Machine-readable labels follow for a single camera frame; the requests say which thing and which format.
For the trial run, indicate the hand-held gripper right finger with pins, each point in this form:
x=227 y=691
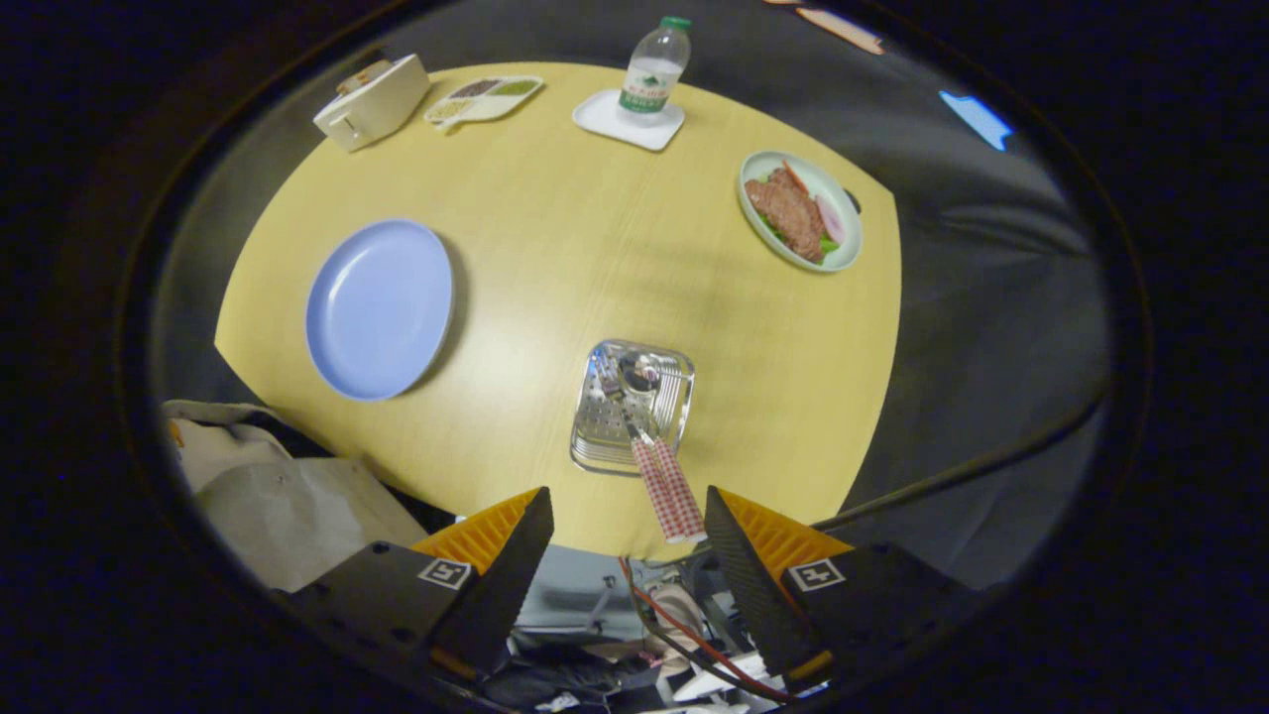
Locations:
x=744 y=575

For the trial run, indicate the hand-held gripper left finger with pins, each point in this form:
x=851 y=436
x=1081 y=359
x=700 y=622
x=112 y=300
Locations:
x=511 y=585

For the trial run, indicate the clear cutlery holder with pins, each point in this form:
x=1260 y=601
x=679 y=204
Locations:
x=600 y=436

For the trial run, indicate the person's beige jacket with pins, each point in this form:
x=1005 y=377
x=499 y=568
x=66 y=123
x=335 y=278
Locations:
x=297 y=526

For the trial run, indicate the blue plate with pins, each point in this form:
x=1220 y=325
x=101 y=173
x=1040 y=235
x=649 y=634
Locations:
x=382 y=312

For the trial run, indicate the green plate of meat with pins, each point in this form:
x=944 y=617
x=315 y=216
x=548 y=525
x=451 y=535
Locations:
x=793 y=213

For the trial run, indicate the white square coaster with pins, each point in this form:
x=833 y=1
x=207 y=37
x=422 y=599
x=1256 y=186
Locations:
x=600 y=119

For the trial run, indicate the white divided dish of beans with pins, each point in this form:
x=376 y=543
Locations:
x=491 y=99

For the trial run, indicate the cream toaster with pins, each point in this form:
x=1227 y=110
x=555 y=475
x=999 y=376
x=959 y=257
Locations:
x=382 y=104

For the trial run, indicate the clear water bottle green cap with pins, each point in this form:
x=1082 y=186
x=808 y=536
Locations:
x=652 y=79

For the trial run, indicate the toast slice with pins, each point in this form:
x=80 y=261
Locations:
x=365 y=74

